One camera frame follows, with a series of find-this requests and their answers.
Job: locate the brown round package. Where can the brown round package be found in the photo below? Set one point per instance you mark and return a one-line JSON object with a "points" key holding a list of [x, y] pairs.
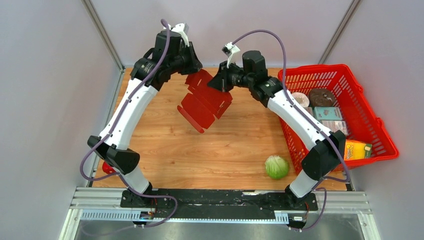
{"points": [[321, 97]]}

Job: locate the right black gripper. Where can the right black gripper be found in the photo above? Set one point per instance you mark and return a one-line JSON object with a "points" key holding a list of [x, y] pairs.
{"points": [[219, 82]]}

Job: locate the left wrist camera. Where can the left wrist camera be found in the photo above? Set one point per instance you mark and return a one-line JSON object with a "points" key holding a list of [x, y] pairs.
{"points": [[182, 29]]}

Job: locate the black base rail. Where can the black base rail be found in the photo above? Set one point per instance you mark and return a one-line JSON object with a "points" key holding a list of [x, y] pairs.
{"points": [[222, 205]]}

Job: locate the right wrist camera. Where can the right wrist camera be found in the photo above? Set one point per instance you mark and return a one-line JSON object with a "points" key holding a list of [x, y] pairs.
{"points": [[231, 51]]}

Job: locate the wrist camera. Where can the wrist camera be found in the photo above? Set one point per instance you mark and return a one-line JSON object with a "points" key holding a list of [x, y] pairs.
{"points": [[231, 51], [182, 29]]}

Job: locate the white tissue roll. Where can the white tissue roll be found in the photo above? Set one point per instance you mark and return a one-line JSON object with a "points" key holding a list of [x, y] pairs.
{"points": [[301, 98]]}

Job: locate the pink white carton box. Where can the pink white carton box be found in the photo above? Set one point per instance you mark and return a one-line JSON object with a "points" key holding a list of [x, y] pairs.
{"points": [[336, 125]]}

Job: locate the grey small box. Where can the grey small box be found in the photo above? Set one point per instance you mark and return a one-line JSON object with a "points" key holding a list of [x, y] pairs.
{"points": [[310, 111]]}

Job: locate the red paper box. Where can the red paper box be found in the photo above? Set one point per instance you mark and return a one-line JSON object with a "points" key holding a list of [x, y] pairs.
{"points": [[203, 104]]}

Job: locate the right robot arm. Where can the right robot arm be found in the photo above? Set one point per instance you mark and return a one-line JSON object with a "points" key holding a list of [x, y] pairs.
{"points": [[325, 147]]}

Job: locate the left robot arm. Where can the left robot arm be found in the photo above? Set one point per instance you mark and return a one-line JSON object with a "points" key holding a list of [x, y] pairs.
{"points": [[172, 53]]}

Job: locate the green cabbage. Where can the green cabbage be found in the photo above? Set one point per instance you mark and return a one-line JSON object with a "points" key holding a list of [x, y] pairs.
{"points": [[276, 167]]}

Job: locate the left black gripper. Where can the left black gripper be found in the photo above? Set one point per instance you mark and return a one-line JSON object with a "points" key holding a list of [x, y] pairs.
{"points": [[195, 64]]}

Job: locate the teal carton box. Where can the teal carton box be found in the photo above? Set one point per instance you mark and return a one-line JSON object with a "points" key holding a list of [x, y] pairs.
{"points": [[327, 113]]}

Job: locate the red plastic shopping basket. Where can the red plastic shopping basket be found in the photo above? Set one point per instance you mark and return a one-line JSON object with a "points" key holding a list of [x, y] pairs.
{"points": [[362, 123]]}

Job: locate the red round object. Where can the red round object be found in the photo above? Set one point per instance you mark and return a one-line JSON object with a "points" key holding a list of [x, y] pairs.
{"points": [[107, 169]]}

